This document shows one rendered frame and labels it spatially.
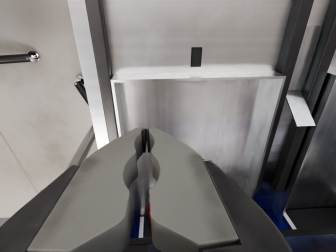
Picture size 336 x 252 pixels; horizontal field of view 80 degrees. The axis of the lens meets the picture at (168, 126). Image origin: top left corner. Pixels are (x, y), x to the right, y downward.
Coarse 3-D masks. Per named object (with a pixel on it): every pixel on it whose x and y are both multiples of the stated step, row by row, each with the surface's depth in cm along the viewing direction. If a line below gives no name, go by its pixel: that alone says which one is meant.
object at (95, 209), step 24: (120, 144) 11; (144, 144) 12; (96, 168) 9; (120, 168) 9; (72, 192) 8; (96, 192) 8; (120, 192) 8; (48, 216) 7; (72, 216) 7; (96, 216) 7; (120, 216) 7; (48, 240) 6; (72, 240) 6; (96, 240) 6; (120, 240) 7
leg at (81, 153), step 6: (90, 126) 103; (90, 132) 96; (84, 138) 92; (90, 138) 93; (84, 144) 87; (90, 144) 90; (78, 150) 83; (84, 150) 84; (78, 156) 80; (84, 156) 82; (72, 162) 76; (78, 162) 78; (66, 168) 74
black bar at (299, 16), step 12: (300, 0) 27; (312, 0) 27; (300, 12) 28; (288, 24) 30; (300, 24) 28; (288, 36) 30; (300, 36) 29; (288, 48) 30; (288, 60) 31; (288, 72) 32; (288, 84) 32; (276, 120) 36; (264, 156) 39; (264, 168) 41
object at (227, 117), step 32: (128, 96) 34; (160, 96) 34; (192, 96) 34; (224, 96) 35; (256, 96) 35; (128, 128) 37; (160, 128) 37; (192, 128) 37; (224, 128) 38; (256, 128) 38; (224, 160) 41; (256, 160) 40
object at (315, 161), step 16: (320, 96) 34; (320, 112) 34; (320, 128) 39; (304, 144) 38; (320, 144) 41; (304, 160) 38; (320, 160) 43; (288, 176) 43; (304, 176) 45; (320, 176) 45; (288, 192) 43; (304, 192) 47; (320, 192) 48; (272, 208) 49; (288, 208) 50
